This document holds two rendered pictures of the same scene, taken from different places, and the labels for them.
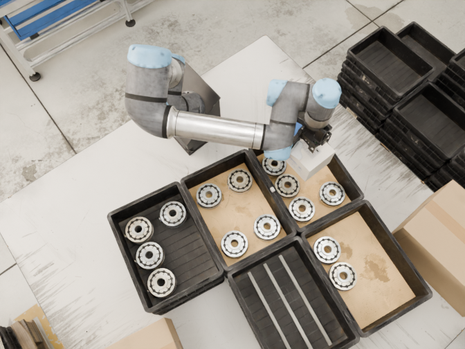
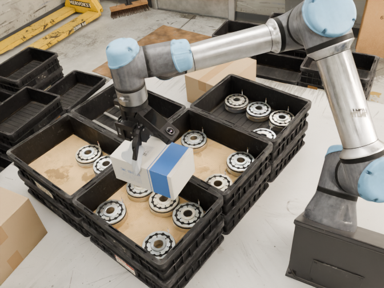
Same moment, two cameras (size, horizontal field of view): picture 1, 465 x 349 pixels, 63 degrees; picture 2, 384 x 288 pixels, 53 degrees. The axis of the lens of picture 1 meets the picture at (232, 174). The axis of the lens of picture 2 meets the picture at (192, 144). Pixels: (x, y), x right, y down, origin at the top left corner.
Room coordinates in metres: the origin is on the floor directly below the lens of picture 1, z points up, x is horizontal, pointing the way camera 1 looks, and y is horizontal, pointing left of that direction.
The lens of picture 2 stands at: (1.39, -0.41, 1.86)
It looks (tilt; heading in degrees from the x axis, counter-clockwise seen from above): 42 degrees down; 160
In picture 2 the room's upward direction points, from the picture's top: 6 degrees counter-clockwise
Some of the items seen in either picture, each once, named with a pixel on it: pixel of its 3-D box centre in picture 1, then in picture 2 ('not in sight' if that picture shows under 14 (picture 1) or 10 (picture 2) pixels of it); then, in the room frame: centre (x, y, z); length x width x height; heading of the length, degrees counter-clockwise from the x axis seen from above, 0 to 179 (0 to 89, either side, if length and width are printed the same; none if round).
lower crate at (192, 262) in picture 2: not in sight; (154, 230); (0.58, -0.28, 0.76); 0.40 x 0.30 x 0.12; 26
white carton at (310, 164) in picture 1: (300, 146); (153, 163); (0.61, -0.24, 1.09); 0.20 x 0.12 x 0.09; 37
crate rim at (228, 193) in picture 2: (236, 206); (204, 148); (0.45, -0.01, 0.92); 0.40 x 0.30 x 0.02; 26
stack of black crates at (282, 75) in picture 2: not in sight; (273, 86); (-0.49, 0.94, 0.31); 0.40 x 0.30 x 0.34; 37
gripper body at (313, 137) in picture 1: (314, 130); (135, 118); (0.59, -0.26, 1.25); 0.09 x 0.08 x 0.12; 37
